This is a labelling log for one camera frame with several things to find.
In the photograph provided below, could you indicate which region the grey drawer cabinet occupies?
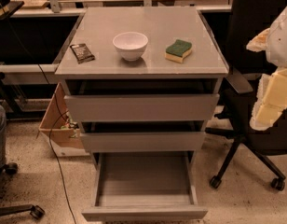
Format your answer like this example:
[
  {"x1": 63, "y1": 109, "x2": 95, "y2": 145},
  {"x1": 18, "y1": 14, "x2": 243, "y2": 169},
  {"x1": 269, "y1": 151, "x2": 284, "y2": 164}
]
[{"x1": 56, "y1": 7, "x2": 228, "y2": 164}]

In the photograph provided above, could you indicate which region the grey drawer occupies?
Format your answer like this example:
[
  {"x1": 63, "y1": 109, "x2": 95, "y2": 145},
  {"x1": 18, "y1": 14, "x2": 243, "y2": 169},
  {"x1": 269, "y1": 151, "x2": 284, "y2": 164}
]
[
  {"x1": 82, "y1": 152, "x2": 207, "y2": 222},
  {"x1": 63, "y1": 79, "x2": 219, "y2": 122},
  {"x1": 80, "y1": 121, "x2": 205, "y2": 153}
]

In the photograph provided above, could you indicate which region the grey chair at left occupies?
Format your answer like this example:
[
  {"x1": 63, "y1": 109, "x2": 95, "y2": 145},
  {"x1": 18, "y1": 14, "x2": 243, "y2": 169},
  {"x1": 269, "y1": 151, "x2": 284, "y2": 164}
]
[{"x1": 0, "y1": 105, "x2": 45, "y2": 219}]

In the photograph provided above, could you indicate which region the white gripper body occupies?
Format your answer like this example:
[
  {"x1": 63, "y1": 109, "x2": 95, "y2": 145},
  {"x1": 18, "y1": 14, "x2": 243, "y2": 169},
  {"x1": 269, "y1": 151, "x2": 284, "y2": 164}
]
[{"x1": 266, "y1": 7, "x2": 287, "y2": 67}]

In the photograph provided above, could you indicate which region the grey bottom drawer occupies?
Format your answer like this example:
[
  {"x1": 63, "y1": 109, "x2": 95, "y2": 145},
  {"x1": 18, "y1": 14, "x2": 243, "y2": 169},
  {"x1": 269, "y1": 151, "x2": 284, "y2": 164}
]
[{"x1": 82, "y1": 152, "x2": 207, "y2": 222}]

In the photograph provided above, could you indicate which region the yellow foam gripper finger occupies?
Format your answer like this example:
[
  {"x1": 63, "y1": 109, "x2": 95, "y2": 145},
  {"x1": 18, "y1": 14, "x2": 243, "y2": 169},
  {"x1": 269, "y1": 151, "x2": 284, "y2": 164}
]
[
  {"x1": 246, "y1": 28, "x2": 269, "y2": 52},
  {"x1": 250, "y1": 67, "x2": 287, "y2": 131}
]

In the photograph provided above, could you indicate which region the black office chair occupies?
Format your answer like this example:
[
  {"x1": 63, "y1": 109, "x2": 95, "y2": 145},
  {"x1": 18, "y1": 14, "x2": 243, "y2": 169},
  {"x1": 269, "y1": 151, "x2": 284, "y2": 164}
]
[{"x1": 206, "y1": 0, "x2": 287, "y2": 191}]

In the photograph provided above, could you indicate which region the black floor cable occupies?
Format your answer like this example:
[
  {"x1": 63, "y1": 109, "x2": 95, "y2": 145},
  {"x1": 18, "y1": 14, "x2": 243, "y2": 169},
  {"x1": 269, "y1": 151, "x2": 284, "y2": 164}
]
[{"x1": 0, "y1": 0, "x2": 77, "y2": 224}]

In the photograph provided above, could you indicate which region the grey top drawer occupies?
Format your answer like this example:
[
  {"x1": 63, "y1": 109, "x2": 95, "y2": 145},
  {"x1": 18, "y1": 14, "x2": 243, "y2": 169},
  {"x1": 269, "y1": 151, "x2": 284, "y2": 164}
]
[{"x1": 63, "y1": 79, "x2": 219, "y2": 122}]

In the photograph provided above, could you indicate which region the dark snack packet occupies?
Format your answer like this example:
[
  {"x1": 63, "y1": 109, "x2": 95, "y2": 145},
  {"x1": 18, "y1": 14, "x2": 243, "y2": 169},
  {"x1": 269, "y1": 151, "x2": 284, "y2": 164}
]
[{"x1": 70, "y1": 43, "x2": 95, "y2": 63}]

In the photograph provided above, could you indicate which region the white bowl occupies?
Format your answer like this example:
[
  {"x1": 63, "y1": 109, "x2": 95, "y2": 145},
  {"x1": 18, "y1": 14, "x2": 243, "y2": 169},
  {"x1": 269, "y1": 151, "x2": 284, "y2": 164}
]
[{"x1": 113, "y1": 32, "x2": 148, "y2": 62}]

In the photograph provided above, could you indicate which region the green yellow sponge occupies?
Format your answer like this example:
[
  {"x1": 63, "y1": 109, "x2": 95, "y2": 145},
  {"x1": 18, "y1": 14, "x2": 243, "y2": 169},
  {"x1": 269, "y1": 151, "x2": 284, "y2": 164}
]
[{"x1": 165, "y1": 39, "x2": 192, "y2": 63}]

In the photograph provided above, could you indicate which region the grey middle drawer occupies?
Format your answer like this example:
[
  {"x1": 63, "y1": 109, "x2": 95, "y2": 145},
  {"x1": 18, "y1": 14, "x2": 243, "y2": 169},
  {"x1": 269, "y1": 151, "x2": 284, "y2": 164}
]
[{"x1": 80, "y1": 121, "x2": 205, "y2": 153}]

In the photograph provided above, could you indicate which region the wooden box on floor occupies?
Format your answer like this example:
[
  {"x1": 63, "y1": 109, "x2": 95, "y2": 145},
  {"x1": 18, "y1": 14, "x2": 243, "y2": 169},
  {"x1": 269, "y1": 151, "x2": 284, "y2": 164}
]
[{"x1": 39, "y1": 83, "x2": 87, "y2": 157}]

